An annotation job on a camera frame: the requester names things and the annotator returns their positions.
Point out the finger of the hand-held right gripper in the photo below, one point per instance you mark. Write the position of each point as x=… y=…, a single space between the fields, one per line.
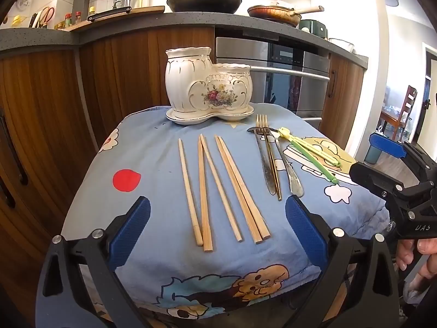
x=368 y=176
x=385 y=145

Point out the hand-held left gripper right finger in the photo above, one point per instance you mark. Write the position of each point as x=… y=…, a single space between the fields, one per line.
x=304 y=229

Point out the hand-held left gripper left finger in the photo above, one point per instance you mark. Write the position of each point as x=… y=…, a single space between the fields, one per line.
x=131 y=232

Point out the silver fork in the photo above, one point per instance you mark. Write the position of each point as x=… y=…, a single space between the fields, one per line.
x=296 y=184

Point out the wooden chopstick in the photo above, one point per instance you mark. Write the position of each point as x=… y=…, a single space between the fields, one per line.
x=220 y=184
x=245 y=191
x=237 y=191
x=187 y=191
x=203 y=194

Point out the green training chopsticks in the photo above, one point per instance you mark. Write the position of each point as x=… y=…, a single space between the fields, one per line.
x=282 y=131

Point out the white floral ceramic utensil holder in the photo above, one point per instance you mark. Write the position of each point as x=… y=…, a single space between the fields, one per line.
x=184 y=82

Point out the person's right hand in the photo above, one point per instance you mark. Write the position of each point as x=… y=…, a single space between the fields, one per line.
x=404 y=254

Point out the teal cup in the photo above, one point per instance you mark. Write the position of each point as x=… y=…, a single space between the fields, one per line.
x=372 y=155

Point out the wooden chair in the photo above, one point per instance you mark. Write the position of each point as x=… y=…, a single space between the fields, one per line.
x=406 y=109

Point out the wooden kitchen cabinet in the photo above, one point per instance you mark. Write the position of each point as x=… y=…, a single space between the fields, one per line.
x=51 y=109
x=344 y=95

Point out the person's patterned clothing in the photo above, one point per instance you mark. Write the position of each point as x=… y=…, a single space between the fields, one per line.
x=414 y=292

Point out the small silver spoon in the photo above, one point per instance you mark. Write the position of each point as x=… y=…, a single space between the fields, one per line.
x=266 y=170

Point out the blue cartoon printed cloth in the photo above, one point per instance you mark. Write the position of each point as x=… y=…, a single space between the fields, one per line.
x=153 y=164

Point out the glass bowl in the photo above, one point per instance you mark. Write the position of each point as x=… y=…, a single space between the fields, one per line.
x=342 y=45

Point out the gold fork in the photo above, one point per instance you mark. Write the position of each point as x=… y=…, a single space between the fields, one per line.
x=262 y=124

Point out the white ceramic holder tray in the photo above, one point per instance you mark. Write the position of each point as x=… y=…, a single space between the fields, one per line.
x=191 y=119

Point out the stainless steel oven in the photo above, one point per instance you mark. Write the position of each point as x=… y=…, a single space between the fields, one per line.
x=273 y=75

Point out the green kitchen appliance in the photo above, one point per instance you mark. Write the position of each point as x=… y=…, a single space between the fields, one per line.
x=314 y=29

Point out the red cap spice bottle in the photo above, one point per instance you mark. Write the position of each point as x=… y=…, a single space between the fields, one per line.
x=68 y=21
x=79 y=17

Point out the wooden cutting board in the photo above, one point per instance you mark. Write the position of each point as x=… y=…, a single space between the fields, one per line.
x=143 y=12

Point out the yellow cap bottle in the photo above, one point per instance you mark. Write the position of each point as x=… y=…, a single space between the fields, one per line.
x=91 y=10

